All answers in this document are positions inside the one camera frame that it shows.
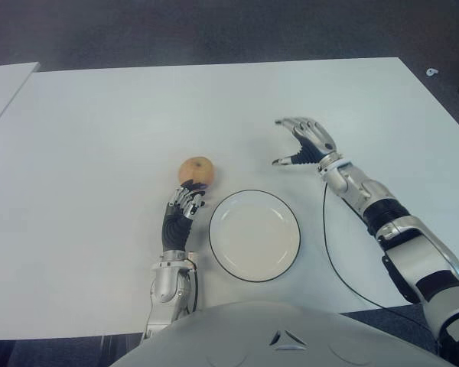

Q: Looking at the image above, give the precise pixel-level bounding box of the grey robot torso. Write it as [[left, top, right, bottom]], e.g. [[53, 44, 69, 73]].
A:
[[114, 300, 456, 367]]

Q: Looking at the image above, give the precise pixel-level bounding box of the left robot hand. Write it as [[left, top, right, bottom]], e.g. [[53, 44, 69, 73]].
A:
[[161, 179, 208, 255]]

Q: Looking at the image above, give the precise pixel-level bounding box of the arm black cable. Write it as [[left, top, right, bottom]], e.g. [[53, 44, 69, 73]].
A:
[[321, 179, 441, 345], [187, 259, 200, 313]]

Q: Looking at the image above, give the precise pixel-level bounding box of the white plate black rim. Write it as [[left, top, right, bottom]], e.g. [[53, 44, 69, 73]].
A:
[[208, 190, 302, 284]]

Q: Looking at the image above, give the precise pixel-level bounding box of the neighbouring white table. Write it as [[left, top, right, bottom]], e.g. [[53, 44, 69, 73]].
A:
[[0, 61, 41, 138]]

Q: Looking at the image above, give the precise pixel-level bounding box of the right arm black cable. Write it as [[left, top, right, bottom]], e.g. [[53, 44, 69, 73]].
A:
[[321, 179, 441, 345]]

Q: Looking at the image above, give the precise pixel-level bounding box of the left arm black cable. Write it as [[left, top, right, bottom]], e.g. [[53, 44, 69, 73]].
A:
[[187, 259, 200, 313]]

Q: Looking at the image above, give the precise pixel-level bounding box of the apple with blue sticker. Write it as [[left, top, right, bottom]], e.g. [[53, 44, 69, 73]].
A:
[[178, 156, 216, 189]]

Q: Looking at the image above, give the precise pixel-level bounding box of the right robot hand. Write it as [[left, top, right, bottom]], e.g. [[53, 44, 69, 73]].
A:
[[271, 116, 338, 167]]

